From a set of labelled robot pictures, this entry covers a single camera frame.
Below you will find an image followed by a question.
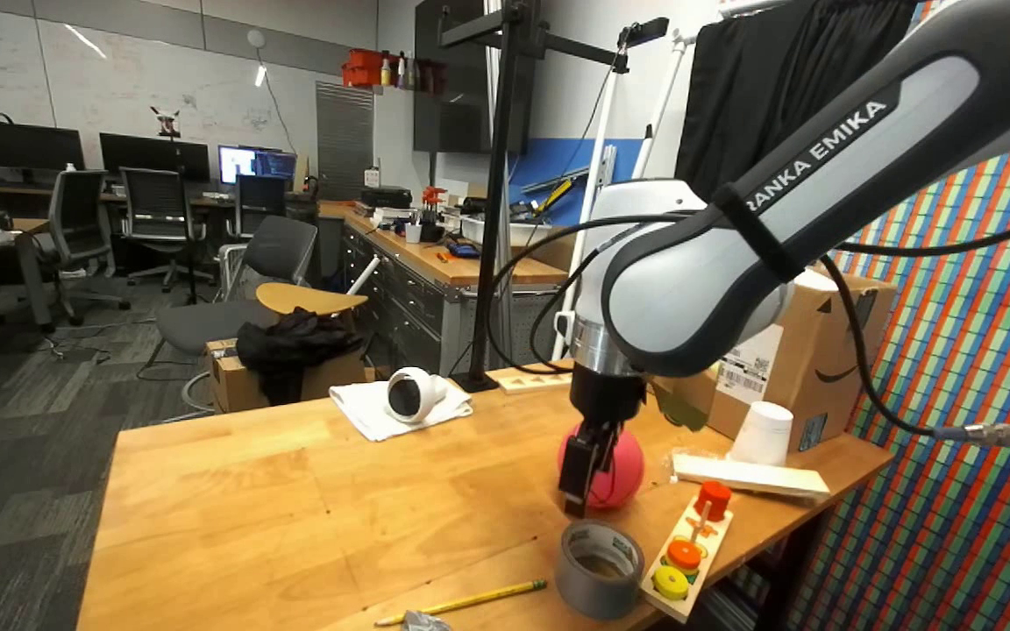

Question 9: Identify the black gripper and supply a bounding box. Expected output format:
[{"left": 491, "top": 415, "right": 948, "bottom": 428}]
[{"left": 559, "top": 363, "right": 647, "bottom": 516}]

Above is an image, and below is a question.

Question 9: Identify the pink rubber basketball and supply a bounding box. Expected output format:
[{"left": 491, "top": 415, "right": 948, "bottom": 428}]
[{"left": 587, "top": 432, "right": 647, "bottom": 511}]

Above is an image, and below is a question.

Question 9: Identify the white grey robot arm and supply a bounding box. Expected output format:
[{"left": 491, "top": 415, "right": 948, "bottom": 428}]
[{"left": 559, "top": 0, "right": 1010, "bottom": 516}]

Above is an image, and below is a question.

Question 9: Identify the brown cardboard box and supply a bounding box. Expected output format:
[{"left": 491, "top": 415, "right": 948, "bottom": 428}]
[{"left": 654, "top": 271, "right": 898, "bottom": 452}]

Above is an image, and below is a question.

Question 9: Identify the orange disc on peg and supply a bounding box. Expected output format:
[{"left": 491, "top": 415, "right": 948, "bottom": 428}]
[{"left": 668, "top": 540, "right": 702, "bottom": 570}]

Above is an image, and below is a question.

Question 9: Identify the yellow disc on peg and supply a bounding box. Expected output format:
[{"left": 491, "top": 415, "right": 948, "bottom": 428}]
[{"left": 654, "top": 569, "right": 692, "bottom": 601}]

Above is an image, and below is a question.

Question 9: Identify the white foam block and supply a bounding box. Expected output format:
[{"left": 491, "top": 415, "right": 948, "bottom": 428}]
[{"left": 671, "top": 452, "right": 833, "bottom": 500}]

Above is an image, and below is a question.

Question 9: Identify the wooden number puzzle board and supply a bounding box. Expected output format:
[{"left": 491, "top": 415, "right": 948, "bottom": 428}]
[{"left": 642, "top": 485, "right": 734, "bottom": 620}]

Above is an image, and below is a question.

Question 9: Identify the white paper cup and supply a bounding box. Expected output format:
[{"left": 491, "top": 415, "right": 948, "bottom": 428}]
[{"left": 731, "top": 398, "right": 794, "bottom": 467}]

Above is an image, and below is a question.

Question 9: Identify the yellow pencil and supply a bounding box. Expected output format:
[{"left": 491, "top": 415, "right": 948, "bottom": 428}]
[{"left": 377, "top": 580, "right": 549, "bottom": 629}]

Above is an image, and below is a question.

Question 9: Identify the white folded cloth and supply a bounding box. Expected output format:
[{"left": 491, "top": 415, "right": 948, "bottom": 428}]
[{"left": 331, "top": 376, "right": 475, "bottom": 442}]

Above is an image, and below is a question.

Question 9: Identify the wooden workbench with drawers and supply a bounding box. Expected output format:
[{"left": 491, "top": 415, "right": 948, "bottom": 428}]
[{"left": 317, "top": 195, "right": 573, "bottom": 377}]

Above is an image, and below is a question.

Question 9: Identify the black backpack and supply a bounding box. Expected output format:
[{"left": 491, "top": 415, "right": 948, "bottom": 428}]
[{"left": 236, "top": 307, "right": 360, "bottom": 403}]

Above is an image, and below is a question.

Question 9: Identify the grey office chair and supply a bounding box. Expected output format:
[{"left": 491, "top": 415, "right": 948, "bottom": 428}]
[{"left": 156, "top": 217, "right": 318, "bottom": 354}]

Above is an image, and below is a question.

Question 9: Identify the black hanging cloth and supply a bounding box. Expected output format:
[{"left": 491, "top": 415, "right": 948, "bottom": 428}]
[{"left": 675, "top": 0, "right": 914, "bottom": 200}]

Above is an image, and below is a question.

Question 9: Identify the computer monitor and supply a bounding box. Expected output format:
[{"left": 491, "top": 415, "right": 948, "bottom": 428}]
[{"left": 218, "top": 145, "right": 295, "bottom": 187}]

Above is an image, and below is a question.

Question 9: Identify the black office chair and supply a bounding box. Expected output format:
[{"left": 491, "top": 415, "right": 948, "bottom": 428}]
[{"left": 38, "top": 172, "right": 130, "bottom": 327}]

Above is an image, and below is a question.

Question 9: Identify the grey duct tape roll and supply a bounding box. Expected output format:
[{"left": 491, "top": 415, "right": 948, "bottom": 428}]
[{"left": 556, "top": 520, "right": 647, "bottom": 620}]

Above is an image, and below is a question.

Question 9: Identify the orange ring stack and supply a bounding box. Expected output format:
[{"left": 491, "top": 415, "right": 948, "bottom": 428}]
[{"left": 696, "top": 481, "right": 731, "bottom": 521}]

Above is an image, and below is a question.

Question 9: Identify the white security camera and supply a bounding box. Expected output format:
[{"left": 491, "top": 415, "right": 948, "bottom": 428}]
[{"left": 386, "top": 367, "right": 446, "bottom": 423}]

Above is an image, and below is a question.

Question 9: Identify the colourful woven wall panel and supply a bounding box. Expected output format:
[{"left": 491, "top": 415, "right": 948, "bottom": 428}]
[{"left": 791, "top": 155, "right": 1010, "bottom": 631}]

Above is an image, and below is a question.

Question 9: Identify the black camera stand pole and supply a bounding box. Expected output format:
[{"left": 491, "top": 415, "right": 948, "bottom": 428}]
[{"left": 441, "top": 0, "right": 640, "bottom": 394}]

